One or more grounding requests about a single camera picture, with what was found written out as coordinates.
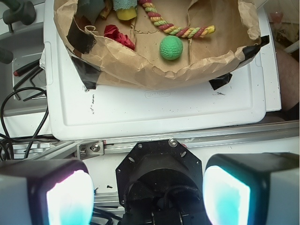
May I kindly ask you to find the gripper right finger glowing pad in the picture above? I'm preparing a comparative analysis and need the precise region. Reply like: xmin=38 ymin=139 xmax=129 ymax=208
xmin=202 ymin=152 xmax=300 ymax=225

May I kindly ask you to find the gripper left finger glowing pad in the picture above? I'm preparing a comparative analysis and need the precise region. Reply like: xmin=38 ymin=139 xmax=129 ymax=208
xmin=0 ymin=159 xmax=94 ymax=225

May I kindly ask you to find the red paper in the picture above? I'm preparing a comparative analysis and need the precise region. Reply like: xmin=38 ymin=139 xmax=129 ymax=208
xmin=104 ymin=24 xmax=135 ymax=51

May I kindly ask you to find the white plastic bin lid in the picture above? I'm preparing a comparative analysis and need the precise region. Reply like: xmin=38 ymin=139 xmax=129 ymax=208
xmin=44 ymin=0 xmax=281 ymax=141

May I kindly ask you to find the black hex key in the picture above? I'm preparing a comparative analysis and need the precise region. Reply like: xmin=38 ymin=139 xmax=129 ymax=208
xmin=13 ymin=66 xmax=43 ymax=90

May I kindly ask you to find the brown paper bag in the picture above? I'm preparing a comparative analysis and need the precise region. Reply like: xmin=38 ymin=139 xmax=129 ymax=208
xmin=53 ymin=0 xmax=262 ymax=90

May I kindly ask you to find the green dimpled ball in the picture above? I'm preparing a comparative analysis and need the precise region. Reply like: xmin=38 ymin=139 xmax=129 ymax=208
xmin=159 ymin=36 xmax=183 ymax=60

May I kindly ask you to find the dark green clamp knob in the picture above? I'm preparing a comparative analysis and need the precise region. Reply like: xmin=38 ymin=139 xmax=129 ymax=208
xmin=1 ymin=0 xmax=36 ymax=33

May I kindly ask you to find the dark green cloth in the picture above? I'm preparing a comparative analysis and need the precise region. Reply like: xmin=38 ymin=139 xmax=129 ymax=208
xmin=75 ymin=0 xmax=105 ymax=24

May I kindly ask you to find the yellow foam block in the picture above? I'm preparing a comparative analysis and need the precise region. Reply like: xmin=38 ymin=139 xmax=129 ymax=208
xmin=116 ymin=7 xmax=137 ymax=21

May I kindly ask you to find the small yellow striped toy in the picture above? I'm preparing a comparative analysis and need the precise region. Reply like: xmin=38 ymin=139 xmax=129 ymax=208
xmin=99 ymin=0 xmax=113 ymax=20

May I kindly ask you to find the light blue microfibre cloth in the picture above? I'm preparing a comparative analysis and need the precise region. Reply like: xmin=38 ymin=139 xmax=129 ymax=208
xmin=113 ymin=0 xmax=137 ymax=11

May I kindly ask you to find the metal corner bracket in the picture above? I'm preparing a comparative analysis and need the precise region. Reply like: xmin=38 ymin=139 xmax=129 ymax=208
xmin=76 ymin=140 xmax=105 ymax=160

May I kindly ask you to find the aluminium extrusion rail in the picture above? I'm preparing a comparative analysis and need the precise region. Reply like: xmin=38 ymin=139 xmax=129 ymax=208
xmin=32 ymin=120 xmax=300 ymax=160

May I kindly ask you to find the black cable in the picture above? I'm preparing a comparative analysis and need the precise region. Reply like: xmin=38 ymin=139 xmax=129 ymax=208
xmin=0 ymin=87 xmax=50 ymax=162

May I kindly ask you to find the black octagonal mount plate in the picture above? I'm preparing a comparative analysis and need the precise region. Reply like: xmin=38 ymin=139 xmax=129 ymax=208
xmin=116 ymin=140 xmax=209 ymax=225

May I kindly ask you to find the red handled screwdriver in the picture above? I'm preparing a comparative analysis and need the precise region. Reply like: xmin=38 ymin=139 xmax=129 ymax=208
xmin=13 ymin=59 xmax=39 ymax=77

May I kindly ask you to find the multicolour twisted rope toy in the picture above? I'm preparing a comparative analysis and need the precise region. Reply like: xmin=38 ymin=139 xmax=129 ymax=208
xmin=137 ymin=0 xmax=216 ymax=39

